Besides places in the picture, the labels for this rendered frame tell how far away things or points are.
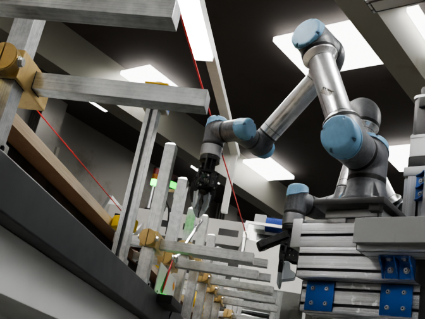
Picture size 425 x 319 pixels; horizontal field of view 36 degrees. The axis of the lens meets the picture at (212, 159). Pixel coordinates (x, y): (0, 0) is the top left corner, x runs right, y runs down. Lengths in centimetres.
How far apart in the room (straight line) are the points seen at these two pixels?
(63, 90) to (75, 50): 504
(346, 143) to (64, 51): 441
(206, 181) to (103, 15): 143
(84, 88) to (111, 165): 728
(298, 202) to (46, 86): 131
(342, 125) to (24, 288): 104
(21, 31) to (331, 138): 106
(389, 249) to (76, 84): 99
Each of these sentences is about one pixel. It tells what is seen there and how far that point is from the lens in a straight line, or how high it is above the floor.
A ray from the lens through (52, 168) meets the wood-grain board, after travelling 160.
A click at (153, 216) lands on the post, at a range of 196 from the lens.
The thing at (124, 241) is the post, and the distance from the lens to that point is 168.
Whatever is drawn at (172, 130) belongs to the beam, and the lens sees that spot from 691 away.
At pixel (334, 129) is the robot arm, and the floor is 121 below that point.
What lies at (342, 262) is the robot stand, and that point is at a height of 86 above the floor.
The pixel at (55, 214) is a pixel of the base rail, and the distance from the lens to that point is 119.
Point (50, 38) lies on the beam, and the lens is 594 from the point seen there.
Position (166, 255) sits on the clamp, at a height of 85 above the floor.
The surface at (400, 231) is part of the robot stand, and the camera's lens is 171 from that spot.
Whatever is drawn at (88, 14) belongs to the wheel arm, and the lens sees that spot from 81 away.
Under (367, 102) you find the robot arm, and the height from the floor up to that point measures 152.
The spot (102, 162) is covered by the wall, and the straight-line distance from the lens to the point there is 821.
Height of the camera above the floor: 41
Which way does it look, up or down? 21 degrees up
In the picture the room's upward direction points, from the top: 11 degrees clockwise
